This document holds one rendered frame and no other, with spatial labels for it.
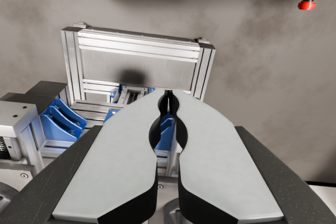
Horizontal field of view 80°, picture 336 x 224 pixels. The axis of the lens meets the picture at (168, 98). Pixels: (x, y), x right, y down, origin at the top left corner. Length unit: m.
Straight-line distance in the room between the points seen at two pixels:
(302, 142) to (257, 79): 0.82
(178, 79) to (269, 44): 0.66
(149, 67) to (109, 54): 0.24
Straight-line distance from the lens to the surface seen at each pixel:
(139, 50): 1.17
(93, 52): 1.26
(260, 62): 1.56
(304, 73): 1.76
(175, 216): 0.55
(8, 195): 0.62
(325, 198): 2.52
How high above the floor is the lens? 1.33
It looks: 59 degrees down
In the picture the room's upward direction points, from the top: 179 degrees counter-clockwise
